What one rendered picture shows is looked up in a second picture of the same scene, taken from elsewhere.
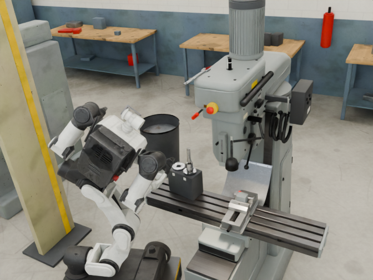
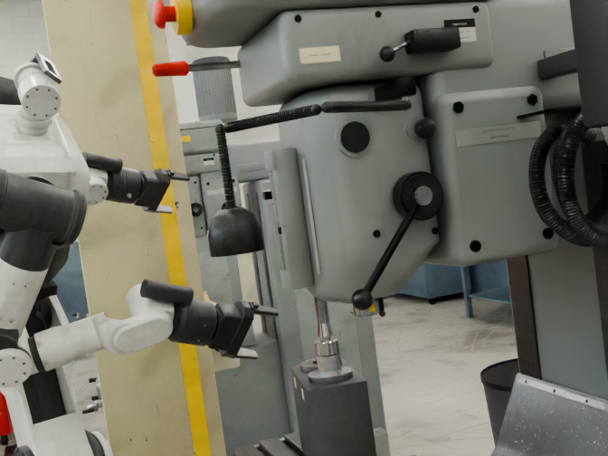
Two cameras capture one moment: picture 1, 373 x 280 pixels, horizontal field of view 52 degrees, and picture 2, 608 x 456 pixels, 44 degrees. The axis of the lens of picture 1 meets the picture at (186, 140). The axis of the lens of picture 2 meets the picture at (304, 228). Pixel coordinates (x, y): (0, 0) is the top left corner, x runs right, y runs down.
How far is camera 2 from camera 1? 178 cm
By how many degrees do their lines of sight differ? 46
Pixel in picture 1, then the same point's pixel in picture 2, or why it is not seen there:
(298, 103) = (593, 12)
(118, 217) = (21, 421)
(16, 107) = (134, 225)
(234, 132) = (308, 139)
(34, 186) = (144, 418)
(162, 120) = not seen: hidden behind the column
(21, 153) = not seen: hidden behind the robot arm
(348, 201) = not seen: outside the picture
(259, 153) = (593, 353)
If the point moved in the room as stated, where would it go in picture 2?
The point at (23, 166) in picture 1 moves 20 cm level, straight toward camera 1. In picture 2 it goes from (123, 359) to (96, 374)
